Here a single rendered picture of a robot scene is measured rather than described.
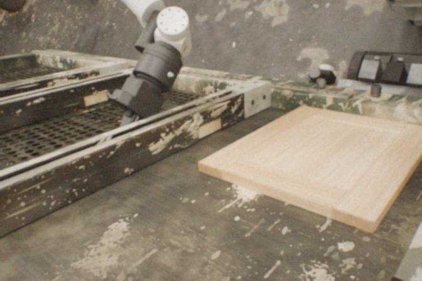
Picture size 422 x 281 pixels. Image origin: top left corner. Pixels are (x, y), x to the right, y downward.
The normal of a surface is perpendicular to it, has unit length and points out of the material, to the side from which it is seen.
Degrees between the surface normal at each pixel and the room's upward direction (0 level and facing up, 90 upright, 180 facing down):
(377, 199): 56
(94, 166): 90
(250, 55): 0
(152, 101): 90
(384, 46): 0
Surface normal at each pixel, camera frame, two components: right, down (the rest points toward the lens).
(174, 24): 0.00, -0.25
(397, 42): -0.55, -0.26
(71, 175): 0.77, 0.20
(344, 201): -0.04, -0.93
